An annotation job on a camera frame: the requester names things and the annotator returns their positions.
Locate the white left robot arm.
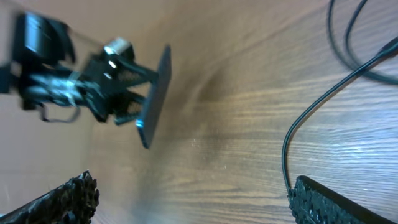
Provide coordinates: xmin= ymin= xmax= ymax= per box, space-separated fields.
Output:
xmin=1 ymin=12 xmax=159 ymax=124

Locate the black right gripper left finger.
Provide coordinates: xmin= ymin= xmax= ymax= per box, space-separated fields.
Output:
xmin=1 ymin=170 xmax=100 ymax=224

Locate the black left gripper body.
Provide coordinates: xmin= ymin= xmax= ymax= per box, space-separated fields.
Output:
xmin=18 ymin=46 xmax=135 ymax=122

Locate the Samsung Galaxy smartphone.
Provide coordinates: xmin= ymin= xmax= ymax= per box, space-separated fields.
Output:
xmin=136 ymin=45 xmax=172 ymax=149

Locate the black USB charger cable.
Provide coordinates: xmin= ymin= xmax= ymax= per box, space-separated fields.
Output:
xmin=281 ymin=0 xmax=398 ymax=190

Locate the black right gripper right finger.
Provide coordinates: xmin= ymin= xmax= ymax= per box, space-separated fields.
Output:
xmin=288 ymin=175 xmax=394 ymax=224

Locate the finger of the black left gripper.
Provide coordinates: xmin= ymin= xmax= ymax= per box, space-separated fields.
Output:
xmin=116 ymin=57 xmax=159 ymax=90
xmin=110 ymin=91 xmax=146 ymax=125

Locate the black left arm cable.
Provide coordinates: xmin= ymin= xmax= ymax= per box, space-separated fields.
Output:
xmin=39 ymin=102 xmax=81 ymax=124

